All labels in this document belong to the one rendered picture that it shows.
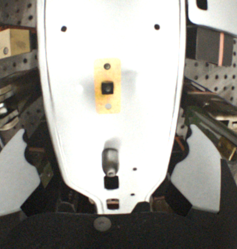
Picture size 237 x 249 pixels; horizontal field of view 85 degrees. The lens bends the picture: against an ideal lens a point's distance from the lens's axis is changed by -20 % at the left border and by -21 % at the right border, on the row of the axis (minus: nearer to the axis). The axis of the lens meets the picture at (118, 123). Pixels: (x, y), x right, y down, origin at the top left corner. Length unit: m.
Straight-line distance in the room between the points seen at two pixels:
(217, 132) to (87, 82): 0.20
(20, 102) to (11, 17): 0.45
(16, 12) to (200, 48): 0.58
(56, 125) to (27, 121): 0.41
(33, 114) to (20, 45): 0.46
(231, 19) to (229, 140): 0.20
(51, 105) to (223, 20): 0.32
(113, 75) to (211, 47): 0.18
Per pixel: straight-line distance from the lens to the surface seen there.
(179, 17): 0.26
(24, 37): 0.23
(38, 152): 0.38
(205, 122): 0.26
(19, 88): 0.25
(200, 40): 0.29
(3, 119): 0.22
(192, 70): 0.61
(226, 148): 0.23
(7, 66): 0.65
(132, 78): 0.23
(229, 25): 0.31
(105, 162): 0.26
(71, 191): 0.48
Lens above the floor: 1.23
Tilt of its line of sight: 62 degrees down
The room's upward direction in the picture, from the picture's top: 174 degrees clockwise
